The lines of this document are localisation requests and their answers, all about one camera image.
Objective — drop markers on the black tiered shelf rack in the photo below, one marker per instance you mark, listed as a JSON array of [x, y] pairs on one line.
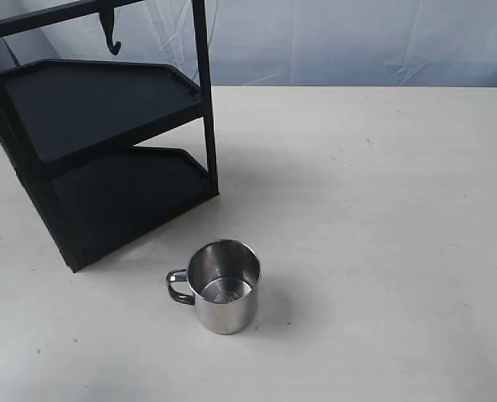
[[108, 151]]

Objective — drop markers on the white backdrop curtain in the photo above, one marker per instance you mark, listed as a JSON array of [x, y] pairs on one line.
[[328, 43]]

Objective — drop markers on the black hook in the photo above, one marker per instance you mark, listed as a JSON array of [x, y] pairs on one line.
[[107, 20]]

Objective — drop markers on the stainless steel mug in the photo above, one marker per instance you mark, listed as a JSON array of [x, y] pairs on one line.
[[221, 284]]

